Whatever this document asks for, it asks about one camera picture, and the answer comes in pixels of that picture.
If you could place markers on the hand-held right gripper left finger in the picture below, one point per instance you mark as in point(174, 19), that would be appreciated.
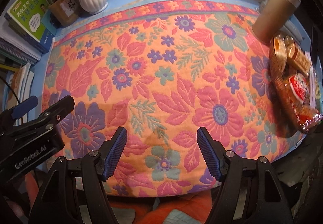
point(116, 153)

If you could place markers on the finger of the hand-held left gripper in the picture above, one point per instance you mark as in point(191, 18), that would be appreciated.
point(25, 105)
point(55, 113)

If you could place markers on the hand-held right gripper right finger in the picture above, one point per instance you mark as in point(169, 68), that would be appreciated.
point(208, 153)

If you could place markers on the white paper sheets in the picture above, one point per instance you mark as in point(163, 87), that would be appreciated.
point(21, 80)

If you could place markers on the orange patterned cloth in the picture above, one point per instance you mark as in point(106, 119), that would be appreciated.
point(164, 207)

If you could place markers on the green book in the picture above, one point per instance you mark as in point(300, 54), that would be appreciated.
point(27, 9)

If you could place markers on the floral cloth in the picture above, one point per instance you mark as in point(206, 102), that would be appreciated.
point(164, 62)

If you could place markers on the wooden pen holder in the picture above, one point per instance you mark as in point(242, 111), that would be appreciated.
point(65, 10)

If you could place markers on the beige thermos bottle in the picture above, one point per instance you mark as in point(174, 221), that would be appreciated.
point(272, 14)

